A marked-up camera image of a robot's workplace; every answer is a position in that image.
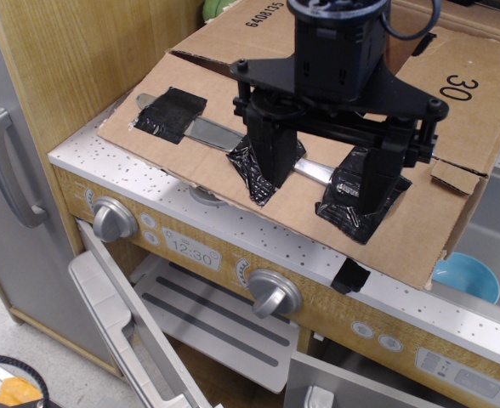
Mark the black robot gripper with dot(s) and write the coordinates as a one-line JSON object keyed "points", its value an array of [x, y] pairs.
{"points": [[337, 86]]}

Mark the black tape patch right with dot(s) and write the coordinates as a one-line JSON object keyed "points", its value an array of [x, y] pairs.
{"points": [[339, 202]]}

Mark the black tape patch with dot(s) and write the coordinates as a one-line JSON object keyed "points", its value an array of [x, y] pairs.
{"points": [[245, 163], [339, 202], [168, 115]]}

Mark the black tape patch middle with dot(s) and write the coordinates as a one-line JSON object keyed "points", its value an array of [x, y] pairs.
{"points": [[245, 163]]}

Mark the black tape on counter edge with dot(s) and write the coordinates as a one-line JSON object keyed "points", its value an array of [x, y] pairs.
{"points": [[351, 277]]}

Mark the silver metal bar on flap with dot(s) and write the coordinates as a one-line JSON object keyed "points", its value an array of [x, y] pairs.
{"points": [[220, 137]]}

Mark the right silver stove knob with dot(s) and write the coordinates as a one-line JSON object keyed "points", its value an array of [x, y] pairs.
{"points": [[273, 293]]}

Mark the silver stove knob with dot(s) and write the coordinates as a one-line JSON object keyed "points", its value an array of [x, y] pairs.
{"points": [[112, 220], [273, 293]]}

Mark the toy kitchen stove unit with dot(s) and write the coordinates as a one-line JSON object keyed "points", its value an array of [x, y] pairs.
{"points": [[394, 319]]}

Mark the black tape patch left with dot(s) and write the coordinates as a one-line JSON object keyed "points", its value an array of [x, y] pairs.
{"points": [[168, 115]]}

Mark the blue bowl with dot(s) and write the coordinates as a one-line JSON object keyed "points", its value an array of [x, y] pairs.
{"points": [[468, 274]]}

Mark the green object behind box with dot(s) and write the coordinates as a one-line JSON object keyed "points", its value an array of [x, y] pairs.
{"points": [[213, 8]]}

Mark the white oven rack tray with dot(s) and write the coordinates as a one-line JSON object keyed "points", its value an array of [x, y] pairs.
{"points": [[217, 322]]}

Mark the left silver stove knob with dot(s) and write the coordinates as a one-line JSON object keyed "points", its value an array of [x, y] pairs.
{"points": [[112, 220]]}

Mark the open grey oven door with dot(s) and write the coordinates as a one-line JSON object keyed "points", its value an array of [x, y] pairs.
{"points": [[117, 312]]}

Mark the grey toy fridge door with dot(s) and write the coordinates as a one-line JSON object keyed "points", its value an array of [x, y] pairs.
{"points": [[35, 252]]}

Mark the orange object bottom left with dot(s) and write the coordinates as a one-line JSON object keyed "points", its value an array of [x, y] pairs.
{"points": [[16, 391]]}

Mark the silver fridge door handle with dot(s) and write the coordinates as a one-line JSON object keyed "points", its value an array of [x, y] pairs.
{"points": [[27, 215]]}

